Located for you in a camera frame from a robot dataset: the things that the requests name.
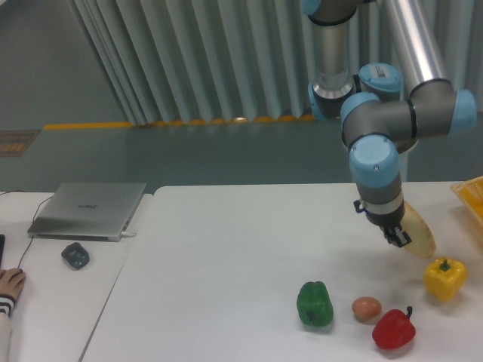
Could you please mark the brown egg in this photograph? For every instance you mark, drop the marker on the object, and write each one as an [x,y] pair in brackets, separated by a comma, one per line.
[366,308]

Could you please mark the red bell pepper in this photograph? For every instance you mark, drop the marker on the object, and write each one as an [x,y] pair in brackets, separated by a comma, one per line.
[394,329]

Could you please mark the green bell pepper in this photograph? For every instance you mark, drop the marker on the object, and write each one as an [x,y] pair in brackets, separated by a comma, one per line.
[314,305]

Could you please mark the yellow plastic basket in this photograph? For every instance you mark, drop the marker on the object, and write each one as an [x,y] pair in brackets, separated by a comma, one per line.
[470,194]

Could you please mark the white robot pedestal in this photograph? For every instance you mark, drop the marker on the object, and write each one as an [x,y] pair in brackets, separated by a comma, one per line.
[405,166]

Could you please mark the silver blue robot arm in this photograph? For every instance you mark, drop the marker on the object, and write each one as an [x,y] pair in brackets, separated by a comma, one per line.
[383,111]

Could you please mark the grey pleated curtain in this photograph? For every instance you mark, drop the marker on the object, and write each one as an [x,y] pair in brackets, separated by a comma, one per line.
[176,61]

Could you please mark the yellow bell pepper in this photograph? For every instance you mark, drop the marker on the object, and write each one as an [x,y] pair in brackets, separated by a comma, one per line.
[444,277]

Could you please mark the triangular toasted bread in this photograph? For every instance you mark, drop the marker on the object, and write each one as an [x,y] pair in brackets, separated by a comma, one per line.
[422,241]

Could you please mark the small black plastic tray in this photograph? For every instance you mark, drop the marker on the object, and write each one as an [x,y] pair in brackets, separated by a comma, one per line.
[76,256]

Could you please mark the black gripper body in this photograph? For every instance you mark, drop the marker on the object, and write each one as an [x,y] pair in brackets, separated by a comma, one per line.
[387,217]

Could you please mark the striped sleeve forearm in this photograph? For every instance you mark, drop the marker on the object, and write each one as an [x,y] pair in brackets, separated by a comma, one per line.
[7,306]

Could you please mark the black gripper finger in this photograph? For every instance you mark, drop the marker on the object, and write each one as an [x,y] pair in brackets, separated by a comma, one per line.
[396,236]

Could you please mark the person's hand on mouse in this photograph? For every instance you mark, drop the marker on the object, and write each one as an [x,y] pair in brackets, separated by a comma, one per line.
[12,283]

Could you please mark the silver closed laptop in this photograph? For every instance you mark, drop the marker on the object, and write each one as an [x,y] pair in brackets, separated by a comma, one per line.
[88,211]

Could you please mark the black keyboard edge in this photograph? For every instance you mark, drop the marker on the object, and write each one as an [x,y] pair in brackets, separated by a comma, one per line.
[2,248]

